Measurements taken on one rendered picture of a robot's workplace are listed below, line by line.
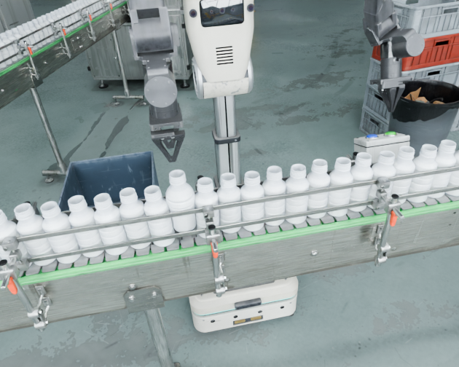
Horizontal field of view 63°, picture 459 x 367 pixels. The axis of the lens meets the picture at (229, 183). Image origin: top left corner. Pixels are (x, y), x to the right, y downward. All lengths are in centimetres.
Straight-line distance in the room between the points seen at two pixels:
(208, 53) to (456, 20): 232
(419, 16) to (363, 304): 197
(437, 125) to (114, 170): 211
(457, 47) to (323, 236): 259
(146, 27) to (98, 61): 419
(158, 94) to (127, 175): 90
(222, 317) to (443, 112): 189
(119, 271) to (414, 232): 82
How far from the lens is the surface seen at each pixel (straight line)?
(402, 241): 121
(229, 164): 161
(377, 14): 115
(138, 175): 155
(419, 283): 235
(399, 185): 110
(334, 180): 99
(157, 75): 67
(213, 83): 140
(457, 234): 132
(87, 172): 156
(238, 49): 138
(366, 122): 360
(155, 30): 72
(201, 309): 180
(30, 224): 98
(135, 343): 205
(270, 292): 183
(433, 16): 318
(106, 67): 490
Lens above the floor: 168
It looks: 36 degrees down
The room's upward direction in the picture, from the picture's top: 4 degrees counter-clockwise
